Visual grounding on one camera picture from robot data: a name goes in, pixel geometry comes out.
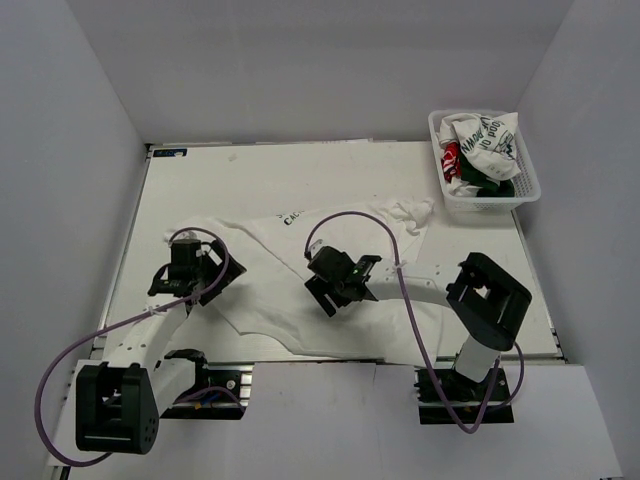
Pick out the white cartoon print t-shirt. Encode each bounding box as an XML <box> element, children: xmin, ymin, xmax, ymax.
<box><xmin>166</xmin><ymin>198</ymin><xmax>443</xmax><ymax>365</ymax></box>

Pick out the white red-print t-shirt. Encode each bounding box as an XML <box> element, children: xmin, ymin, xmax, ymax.
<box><xmin>439</xmin><ymin>141</ymin><xmax>516</xmax><ymax>199</ymax></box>

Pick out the white green-lettered t-shirt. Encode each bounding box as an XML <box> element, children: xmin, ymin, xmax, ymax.
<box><xmin>439</xmin><ymin>112</ymin><xmax>521</xmax><ymax>181</ymax></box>

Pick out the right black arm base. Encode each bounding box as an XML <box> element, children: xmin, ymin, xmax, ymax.
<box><xmin>414</xmin><ymin>367</ymin><xmax>515</xmax><ymax>426</ymax></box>

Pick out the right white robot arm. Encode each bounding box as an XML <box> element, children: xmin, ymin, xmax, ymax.
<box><xmin>305</xmin><ymin>243</ymin><xmax>532</xmax><ymax>399</ymax></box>

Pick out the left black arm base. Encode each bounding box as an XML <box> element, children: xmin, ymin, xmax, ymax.
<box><xmin>161</xmin><ymin>364</ymin><xmax>253</xmax><ymax>421</ymax></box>

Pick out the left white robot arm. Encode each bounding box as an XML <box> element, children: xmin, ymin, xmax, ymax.
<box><xmin>75</xmin><ymin>239</ymin><xmax>246</xmax><ymax>455</ymax></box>

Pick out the blue table label sticker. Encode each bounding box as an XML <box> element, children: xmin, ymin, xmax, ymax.
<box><xmin>152</xmin><ymin>148</ymin><xmax>188</xmax><ymax>158</ymax></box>

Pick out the white plastic mesh basket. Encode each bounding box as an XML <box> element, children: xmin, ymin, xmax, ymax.
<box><xmin>428</xmin><ymin>109</ymin><xmax>541</xmax><ymax>214</ymax></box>

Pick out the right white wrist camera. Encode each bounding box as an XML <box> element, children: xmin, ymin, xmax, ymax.
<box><xmin>305</xmin><ymin>239</ymin><xmax>325</xmax><ymax>259</ymax></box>

